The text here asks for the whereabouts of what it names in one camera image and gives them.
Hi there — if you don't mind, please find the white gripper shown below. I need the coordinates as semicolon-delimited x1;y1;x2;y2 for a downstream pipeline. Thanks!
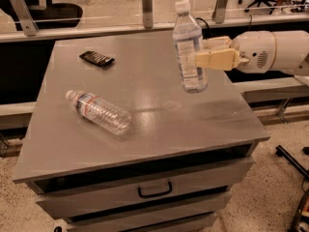
195;31;276;73

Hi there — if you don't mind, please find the blue label plastic bottle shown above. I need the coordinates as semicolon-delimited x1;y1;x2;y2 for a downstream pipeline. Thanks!
173;0;208;93

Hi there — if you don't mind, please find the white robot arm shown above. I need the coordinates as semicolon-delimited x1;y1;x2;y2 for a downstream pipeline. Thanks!
195;30;309;76

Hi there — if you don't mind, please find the clear red label plastic bottle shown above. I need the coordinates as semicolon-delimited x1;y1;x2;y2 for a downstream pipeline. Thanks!
66;90;131;135

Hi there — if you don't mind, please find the black floor stand leg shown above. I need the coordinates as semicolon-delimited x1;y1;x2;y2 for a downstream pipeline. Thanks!
275;145;309;181

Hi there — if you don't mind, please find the grey drawer cabinet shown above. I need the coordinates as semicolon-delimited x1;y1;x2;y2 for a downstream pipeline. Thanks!
14;31;268;232

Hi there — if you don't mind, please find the black office chair left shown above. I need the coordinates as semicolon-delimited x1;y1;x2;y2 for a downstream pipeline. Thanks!
0;0;83;31

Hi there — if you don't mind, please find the black cable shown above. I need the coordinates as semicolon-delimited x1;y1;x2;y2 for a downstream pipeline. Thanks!
195;14;253;39

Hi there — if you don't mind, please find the right metal barrier bracket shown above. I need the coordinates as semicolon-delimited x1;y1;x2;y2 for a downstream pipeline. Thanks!
211;0;228;24

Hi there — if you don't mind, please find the metal barrier bracket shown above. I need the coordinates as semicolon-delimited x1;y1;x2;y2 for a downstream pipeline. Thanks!
211;0;228;24
10;0;38;37
142;0;153;28

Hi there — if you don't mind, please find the middle metal barrier bracket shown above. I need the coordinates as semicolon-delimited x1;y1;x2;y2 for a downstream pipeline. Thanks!
142;0;153;28

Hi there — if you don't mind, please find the black drawer handle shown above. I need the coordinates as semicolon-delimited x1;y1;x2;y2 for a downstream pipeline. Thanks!
137;181;173;199

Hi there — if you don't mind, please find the left metal barrier bracket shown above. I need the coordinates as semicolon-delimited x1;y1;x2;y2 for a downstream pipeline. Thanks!
10;0;38;37

